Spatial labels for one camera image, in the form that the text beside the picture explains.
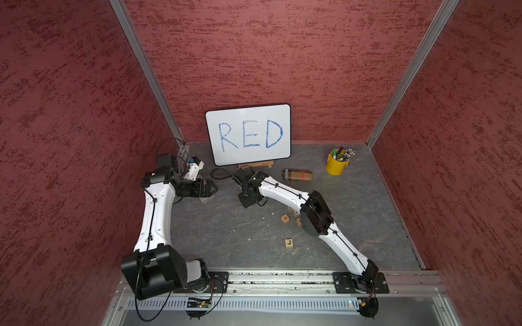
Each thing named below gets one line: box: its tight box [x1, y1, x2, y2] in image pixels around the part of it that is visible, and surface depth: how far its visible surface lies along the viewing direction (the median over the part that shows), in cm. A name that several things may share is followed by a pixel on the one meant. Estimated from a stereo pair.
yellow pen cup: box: [325, 148, 350, 176], surface depth 105 cm
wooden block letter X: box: [280, 213, 291, 226], surface depth 89 cm
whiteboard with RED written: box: [205, 103, 292, 167], surface depth 101 cm
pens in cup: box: [332, 146, 357, 161], surface depth 105 cm
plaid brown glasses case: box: [282, 167, 314, 182], surface depth 106 cm
